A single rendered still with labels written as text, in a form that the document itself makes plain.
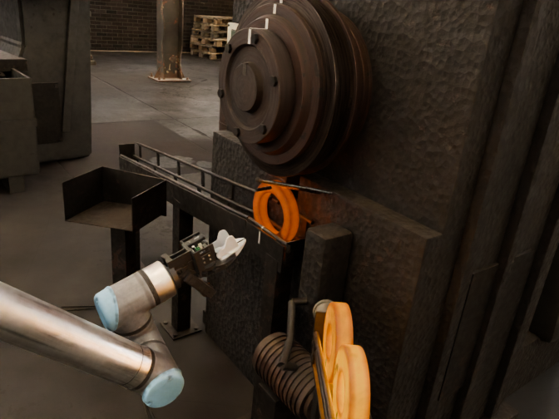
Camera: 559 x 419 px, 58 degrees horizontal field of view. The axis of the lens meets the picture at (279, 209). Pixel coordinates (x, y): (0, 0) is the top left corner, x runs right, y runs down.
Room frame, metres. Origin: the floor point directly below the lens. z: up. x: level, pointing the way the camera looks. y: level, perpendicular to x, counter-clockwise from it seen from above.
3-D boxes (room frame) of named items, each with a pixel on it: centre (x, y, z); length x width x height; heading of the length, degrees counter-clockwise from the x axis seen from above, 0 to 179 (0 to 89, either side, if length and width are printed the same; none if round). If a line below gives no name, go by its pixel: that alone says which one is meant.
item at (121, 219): (1.55, 0.55, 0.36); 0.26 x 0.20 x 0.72; 73
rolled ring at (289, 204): (1.34, 0.01, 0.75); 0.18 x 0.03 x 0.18; 39
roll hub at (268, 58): (1.27, 0.10, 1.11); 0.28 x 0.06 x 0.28; 38
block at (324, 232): (1.16, -0.14, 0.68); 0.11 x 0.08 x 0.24; 128
